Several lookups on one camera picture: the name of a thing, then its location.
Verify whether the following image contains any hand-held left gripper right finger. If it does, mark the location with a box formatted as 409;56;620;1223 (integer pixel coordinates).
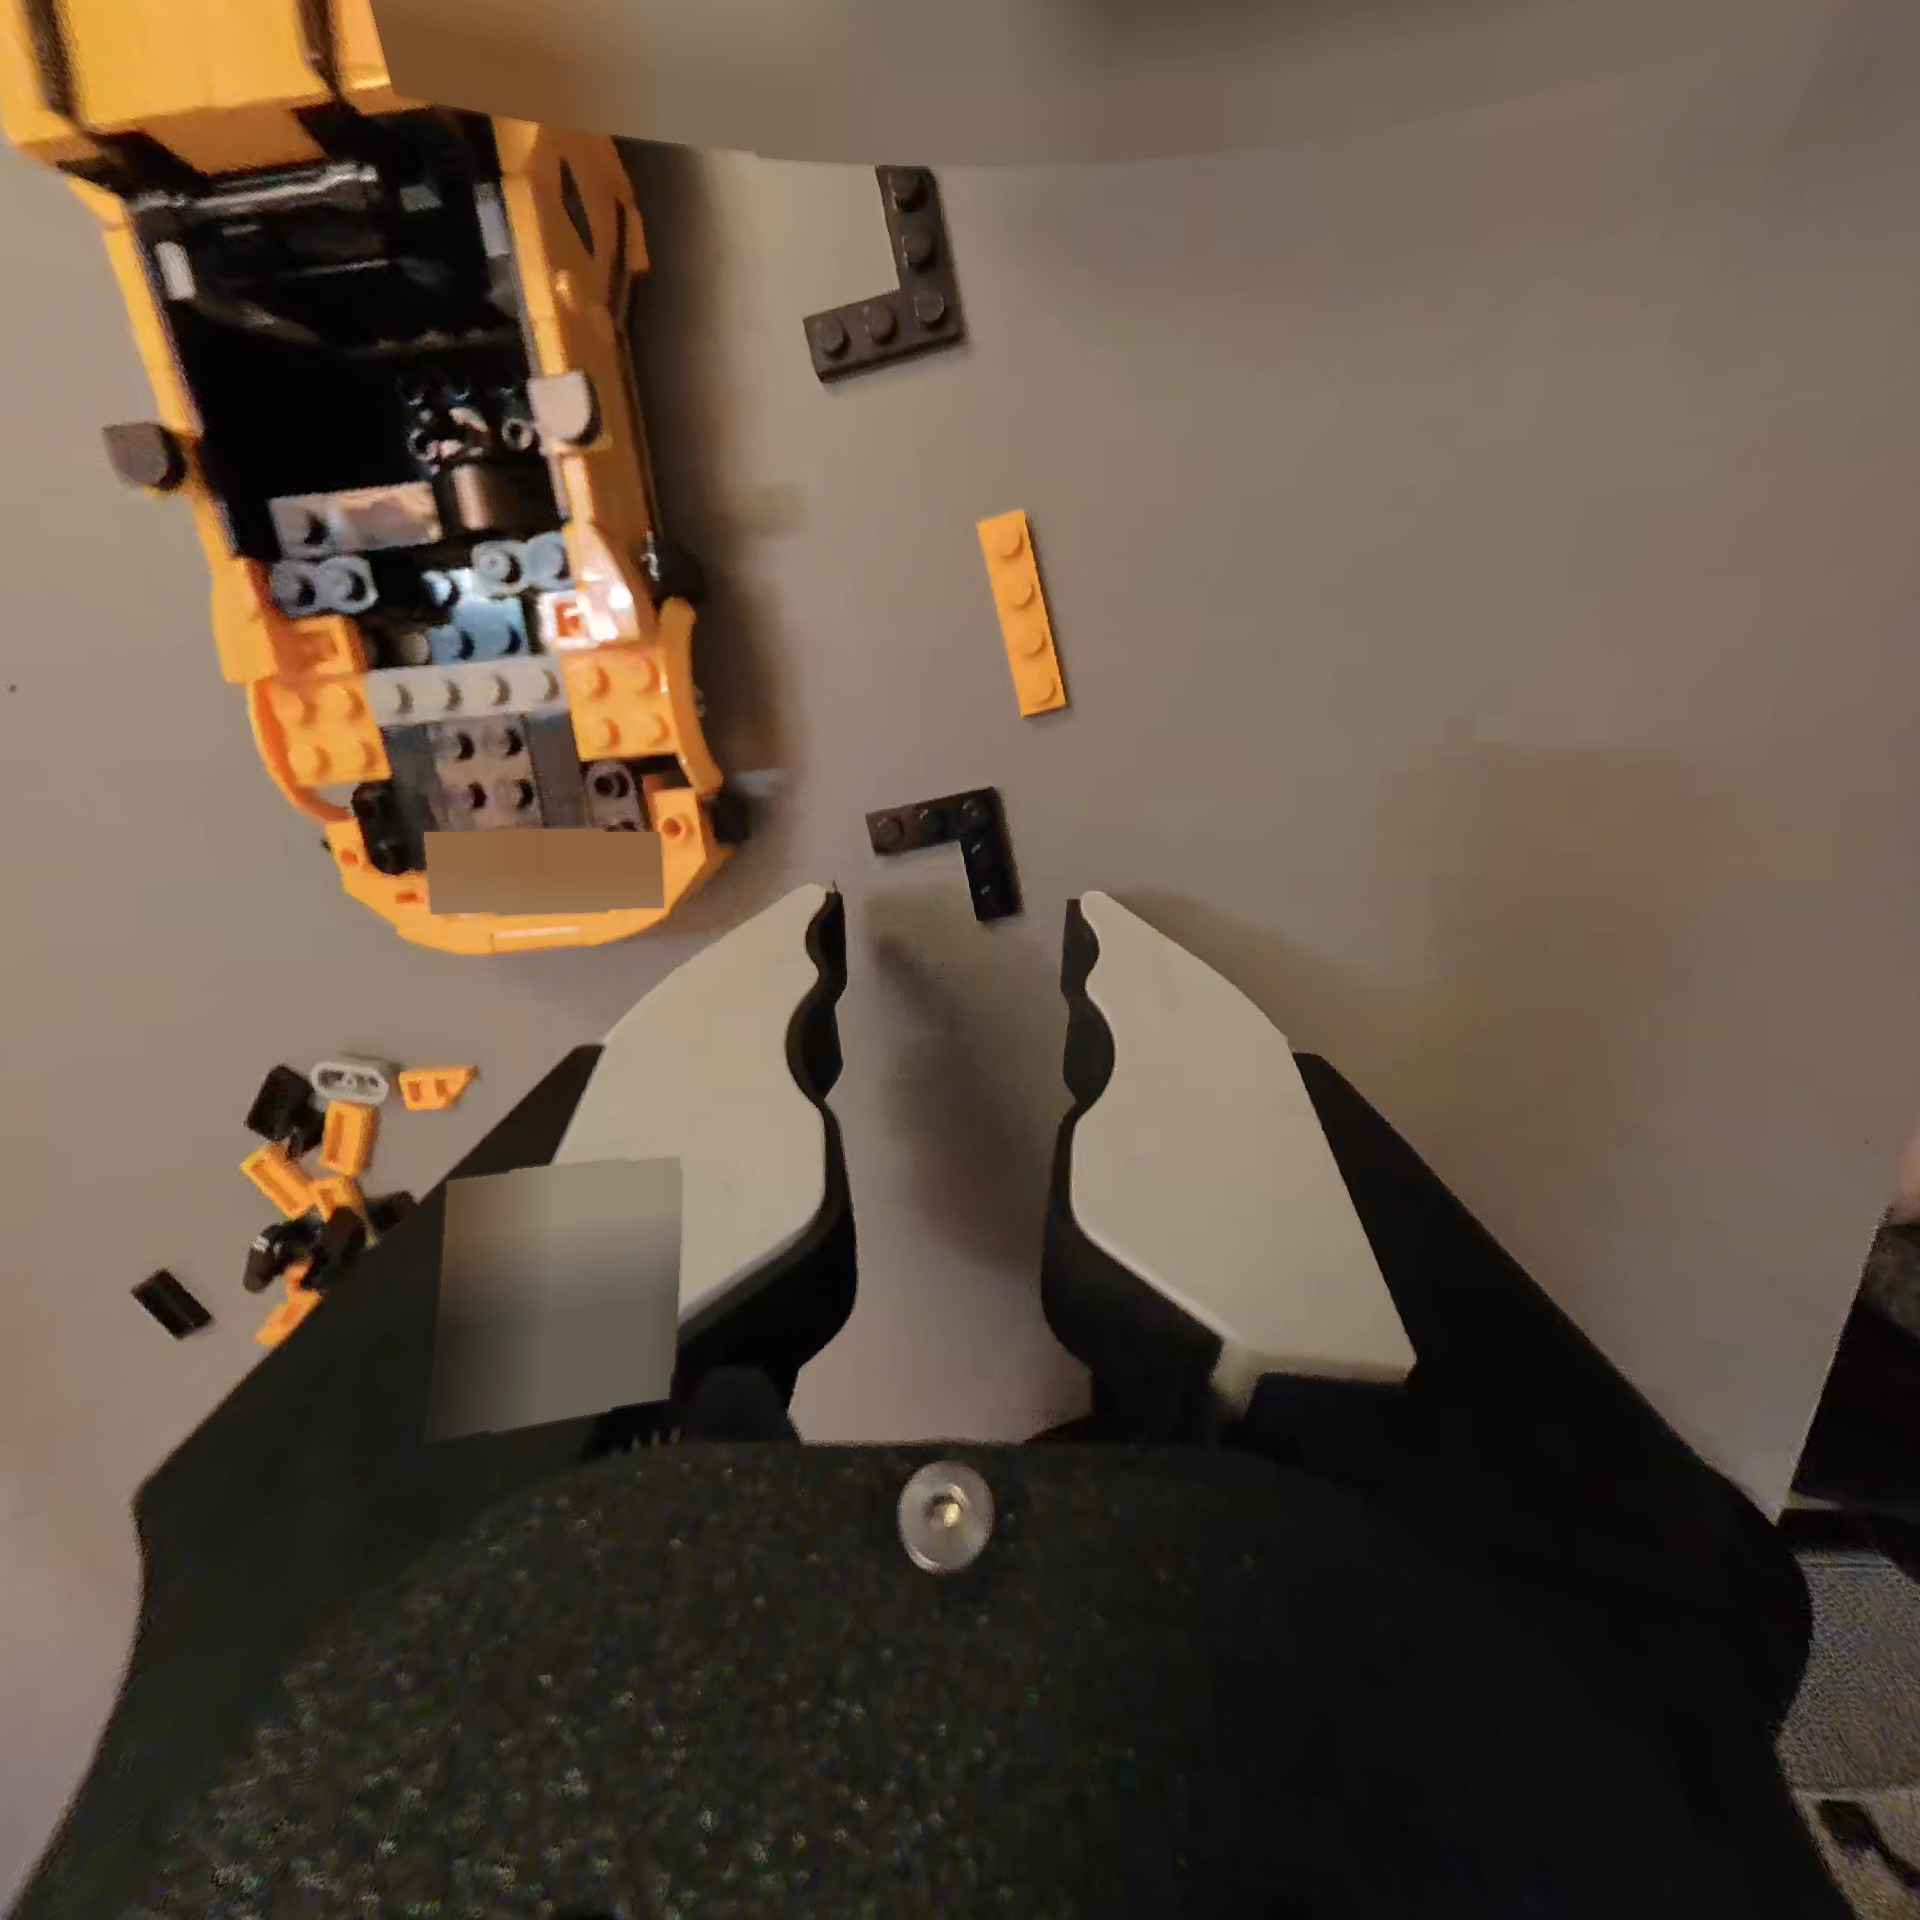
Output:
1038;890;1422;1421

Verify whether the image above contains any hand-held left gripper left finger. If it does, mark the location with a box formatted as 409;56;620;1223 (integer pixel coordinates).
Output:
550;885;864;1394

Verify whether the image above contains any black L-shaped lego plate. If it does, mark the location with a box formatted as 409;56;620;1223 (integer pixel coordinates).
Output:
864;785;1024;926
803;163;969;385

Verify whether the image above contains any orange lego car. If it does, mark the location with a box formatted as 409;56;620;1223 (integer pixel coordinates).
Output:
0;0;752;957

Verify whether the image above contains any orange lego plate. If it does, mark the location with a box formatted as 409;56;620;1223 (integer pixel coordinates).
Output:
975;506;1072;720

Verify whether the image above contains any pile of loose lego pieces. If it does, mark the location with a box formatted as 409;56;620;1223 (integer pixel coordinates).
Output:
128;1054;481;1345

